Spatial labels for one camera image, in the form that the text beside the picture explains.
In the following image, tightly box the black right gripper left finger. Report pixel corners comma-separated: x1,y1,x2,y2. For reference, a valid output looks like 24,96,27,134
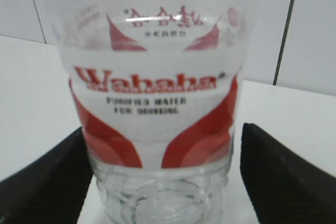
1,127,93,223

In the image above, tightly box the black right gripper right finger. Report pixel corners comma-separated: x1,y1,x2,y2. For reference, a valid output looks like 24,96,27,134
240,123,335,223

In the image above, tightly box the clear Wahaha water bottle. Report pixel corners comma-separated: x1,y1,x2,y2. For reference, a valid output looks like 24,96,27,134
43,0,254,223

